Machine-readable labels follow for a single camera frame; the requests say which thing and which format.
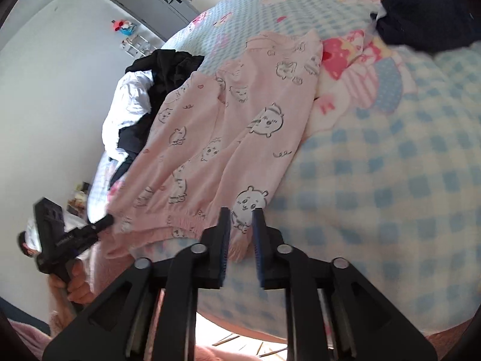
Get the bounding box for crumpled white garment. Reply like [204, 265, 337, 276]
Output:
[101, 71, 155, 162]

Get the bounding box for folded dark navy garment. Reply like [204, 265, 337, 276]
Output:
[370, 0, 478, 54]

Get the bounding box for crumpled black garment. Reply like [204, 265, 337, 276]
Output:
[125, 50, 204, 115]

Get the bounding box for small white rack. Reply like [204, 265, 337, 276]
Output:
[121, 34, 158, 59]

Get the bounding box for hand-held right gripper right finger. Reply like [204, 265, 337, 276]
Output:
[251, 208, 438, 361]

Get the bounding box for pink printed pajama pants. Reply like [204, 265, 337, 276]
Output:
[105, 30, 324, 262]

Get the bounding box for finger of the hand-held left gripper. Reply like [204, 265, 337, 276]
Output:
[90, 214, 114, 236]

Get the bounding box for person's left hand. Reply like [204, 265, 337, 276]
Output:
[51, 260, 93, 304]

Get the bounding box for red and blue plush toy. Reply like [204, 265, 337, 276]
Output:
[111, 19, 136, 35]

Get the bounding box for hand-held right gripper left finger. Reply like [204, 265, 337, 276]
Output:
[42, 207, 231, 361]

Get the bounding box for crumpled navy garment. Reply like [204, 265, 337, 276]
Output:
[118, 115, 151, 155]

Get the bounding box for blue checked printed blanket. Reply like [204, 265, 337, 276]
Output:
[86, 0, 481, 343]

